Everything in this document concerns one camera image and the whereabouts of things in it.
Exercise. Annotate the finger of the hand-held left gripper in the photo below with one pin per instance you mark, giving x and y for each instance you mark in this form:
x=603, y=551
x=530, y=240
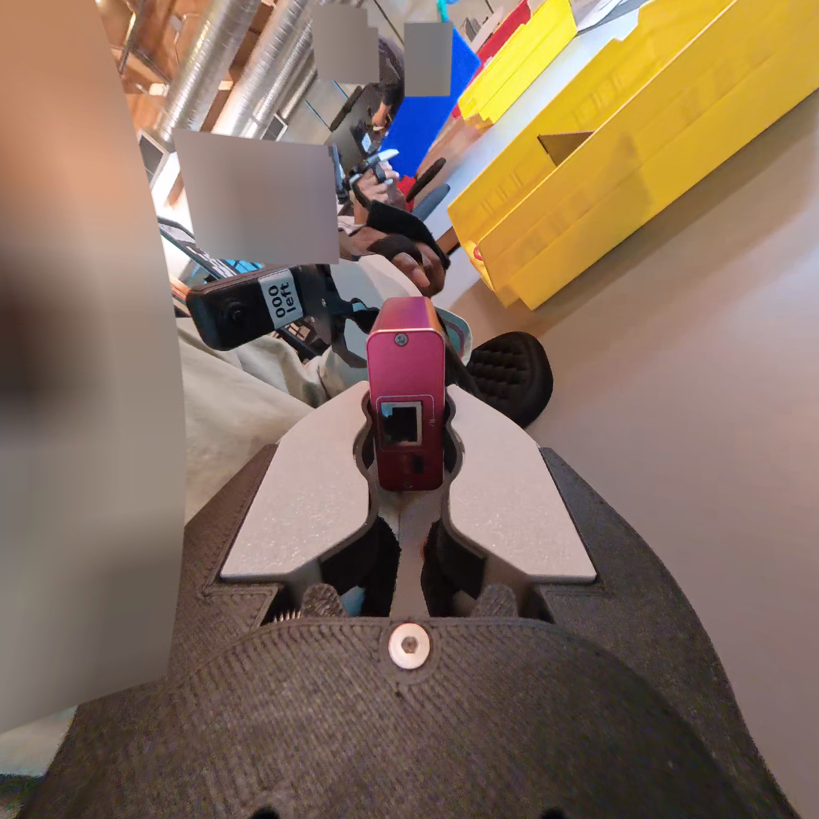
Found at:
x=377, y=278

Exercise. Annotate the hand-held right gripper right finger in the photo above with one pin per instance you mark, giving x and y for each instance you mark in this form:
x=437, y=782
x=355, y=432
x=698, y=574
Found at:
x=518, y=512

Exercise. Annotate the red plastic bin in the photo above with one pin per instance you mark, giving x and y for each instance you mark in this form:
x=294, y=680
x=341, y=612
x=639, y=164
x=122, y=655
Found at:
x=505, y=32

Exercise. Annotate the dark bin divider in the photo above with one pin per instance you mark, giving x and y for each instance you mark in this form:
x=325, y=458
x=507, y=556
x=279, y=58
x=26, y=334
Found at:
x=566, y=146

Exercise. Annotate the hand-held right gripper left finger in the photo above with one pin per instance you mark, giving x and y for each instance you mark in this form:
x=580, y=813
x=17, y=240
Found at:
x=307, y=505

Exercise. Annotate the silver ventilation duct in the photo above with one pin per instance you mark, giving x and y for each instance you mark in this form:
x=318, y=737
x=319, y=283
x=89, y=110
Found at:
x=198, y=70

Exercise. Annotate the person's beige sweater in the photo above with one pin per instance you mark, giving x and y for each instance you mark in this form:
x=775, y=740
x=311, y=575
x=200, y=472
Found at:
x=224, y=435

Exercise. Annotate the black wrist rest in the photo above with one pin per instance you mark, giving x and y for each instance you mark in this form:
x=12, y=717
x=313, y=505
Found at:
x=512, y=377

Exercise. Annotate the grey desk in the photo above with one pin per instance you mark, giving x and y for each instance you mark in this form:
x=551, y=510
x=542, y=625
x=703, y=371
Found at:
x=672, y=416

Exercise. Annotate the red ethernet splitter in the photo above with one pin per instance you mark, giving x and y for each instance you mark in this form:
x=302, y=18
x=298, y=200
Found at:
x=403, y=358

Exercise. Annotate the blue plastic bin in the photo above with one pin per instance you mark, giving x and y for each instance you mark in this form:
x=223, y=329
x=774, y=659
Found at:
x=416, y=128

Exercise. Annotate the yellow plastic bin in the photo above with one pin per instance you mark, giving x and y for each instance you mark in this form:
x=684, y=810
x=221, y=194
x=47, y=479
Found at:
x=640, y=192
x=518, y=70

